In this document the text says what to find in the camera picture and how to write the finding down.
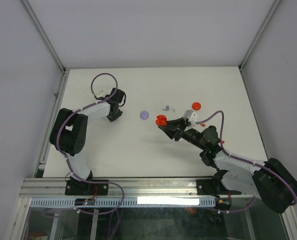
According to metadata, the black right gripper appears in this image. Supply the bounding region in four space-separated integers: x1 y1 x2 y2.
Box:
158 116 207 151

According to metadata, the orange earbud case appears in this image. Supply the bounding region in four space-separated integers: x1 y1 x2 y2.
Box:
191 102 202 111
155 114 167 127

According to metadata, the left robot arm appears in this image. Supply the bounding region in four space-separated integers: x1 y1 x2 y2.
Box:
49 87 126 194

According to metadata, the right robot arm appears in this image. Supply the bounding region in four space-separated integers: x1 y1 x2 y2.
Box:
155 115 297 214

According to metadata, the purple earbud case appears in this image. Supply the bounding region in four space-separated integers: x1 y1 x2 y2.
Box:
140 110 150 120

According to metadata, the purple earbud pair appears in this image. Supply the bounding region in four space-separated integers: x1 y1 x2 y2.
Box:
163 105 170 111

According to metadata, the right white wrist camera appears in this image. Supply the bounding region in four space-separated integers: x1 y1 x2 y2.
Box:
183 110 198 127

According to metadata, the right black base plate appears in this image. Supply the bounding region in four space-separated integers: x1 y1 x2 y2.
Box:
196 178 242 198

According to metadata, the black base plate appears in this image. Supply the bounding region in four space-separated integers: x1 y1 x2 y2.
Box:
64 178 109 196
196 178 242 198

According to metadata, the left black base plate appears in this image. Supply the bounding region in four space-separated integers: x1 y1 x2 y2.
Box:
64 178 109 196

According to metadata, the aluminium mounting rail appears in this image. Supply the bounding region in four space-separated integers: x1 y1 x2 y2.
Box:
18 176 264 199

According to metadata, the white slotted cable duct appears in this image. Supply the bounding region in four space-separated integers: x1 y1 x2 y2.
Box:
30 196 216 209

